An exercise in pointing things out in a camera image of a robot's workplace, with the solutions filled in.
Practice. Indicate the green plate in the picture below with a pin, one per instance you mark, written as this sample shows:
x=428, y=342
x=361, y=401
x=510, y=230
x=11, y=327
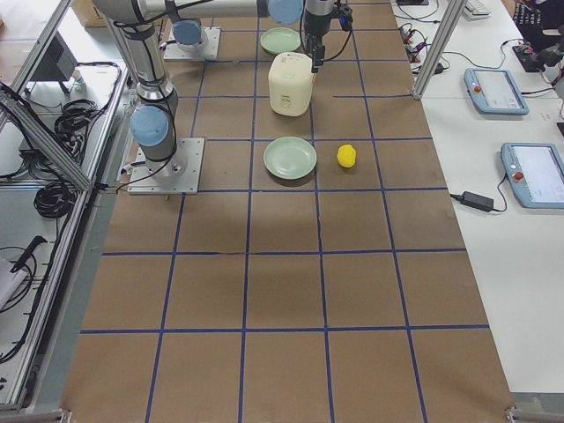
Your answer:
x=290, y=158
x=280, y=40

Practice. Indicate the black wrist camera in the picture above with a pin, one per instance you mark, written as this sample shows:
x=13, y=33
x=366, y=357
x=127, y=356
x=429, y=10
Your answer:
x=344, y=15

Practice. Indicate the grey control box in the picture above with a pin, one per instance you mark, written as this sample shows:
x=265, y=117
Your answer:
x=58, y=63

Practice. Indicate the left aluminium frame rail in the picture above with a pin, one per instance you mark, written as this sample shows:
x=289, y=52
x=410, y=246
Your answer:
x=34, y=130

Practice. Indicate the far blue teach pendant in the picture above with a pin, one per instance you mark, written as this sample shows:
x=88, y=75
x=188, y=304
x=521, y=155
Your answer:
x=494, y=92

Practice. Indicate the yellow lemon toy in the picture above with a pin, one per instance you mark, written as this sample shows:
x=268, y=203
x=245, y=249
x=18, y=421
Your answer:
x=346, y=156

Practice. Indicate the brown paper table mat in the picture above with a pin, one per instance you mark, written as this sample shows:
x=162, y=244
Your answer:
x=343, y=296

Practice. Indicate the far green plate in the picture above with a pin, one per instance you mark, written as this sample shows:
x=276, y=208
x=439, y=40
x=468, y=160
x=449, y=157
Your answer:
x=280, y=40

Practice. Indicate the black electronics board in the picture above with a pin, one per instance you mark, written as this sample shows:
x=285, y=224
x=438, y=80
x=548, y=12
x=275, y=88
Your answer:
x=530, y=60

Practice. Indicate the near blue teach pendant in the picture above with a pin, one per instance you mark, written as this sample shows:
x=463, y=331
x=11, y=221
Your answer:
x=535, y=174

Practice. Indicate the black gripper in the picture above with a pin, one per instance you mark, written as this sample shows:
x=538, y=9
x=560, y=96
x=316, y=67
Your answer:
x=315, y=23

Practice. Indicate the cream white rice cooker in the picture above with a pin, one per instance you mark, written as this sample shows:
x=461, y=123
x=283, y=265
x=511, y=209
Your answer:
x=290, y=83

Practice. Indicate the aluminium frame post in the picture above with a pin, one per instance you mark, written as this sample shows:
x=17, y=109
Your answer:
x=441, y=38

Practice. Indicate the black power adapter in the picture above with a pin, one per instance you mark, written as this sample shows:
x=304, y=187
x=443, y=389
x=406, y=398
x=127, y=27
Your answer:
x=476, y=201

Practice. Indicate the near green plate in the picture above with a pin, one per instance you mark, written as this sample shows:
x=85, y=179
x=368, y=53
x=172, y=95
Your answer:
x=290, y=158

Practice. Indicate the blue teach pendant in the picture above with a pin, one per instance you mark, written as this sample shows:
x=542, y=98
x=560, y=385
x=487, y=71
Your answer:
x=535, y=174
x=494, y=92

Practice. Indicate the white keyboard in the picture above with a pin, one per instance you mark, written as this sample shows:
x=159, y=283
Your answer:
x=476, y=10

